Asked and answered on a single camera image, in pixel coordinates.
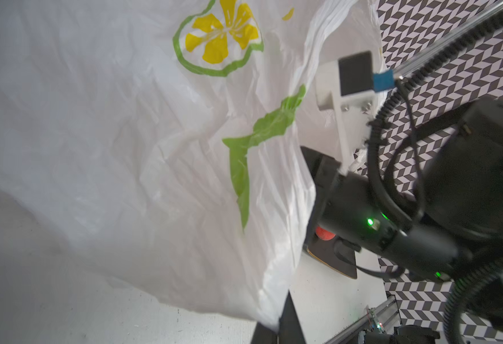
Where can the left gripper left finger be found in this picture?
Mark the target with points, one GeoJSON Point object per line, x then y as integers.
{"type": "Point", "coordinates": [263, 335]}

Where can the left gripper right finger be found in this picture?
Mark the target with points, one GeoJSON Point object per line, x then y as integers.
{"type": "Point", "coordinates": [290, 330]}

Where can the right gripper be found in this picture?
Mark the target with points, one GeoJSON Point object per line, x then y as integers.
{"type": "Point", "coordinates": [344, 205]}

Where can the white plastic bag fruit print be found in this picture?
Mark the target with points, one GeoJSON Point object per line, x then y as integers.
{"type": "Point", "coordinates": [160, 141]}

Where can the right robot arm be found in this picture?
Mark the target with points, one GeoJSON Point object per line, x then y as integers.
{"type": "Point", "coordinates": [451, 229]}

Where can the red strawberry fake fruit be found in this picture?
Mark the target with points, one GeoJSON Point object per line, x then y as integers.
{"type": "Point", "coordinates": [324, 235]}

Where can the black square tray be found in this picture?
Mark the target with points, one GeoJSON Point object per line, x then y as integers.
{"type": "Point", "coordinates": [336, 254]}

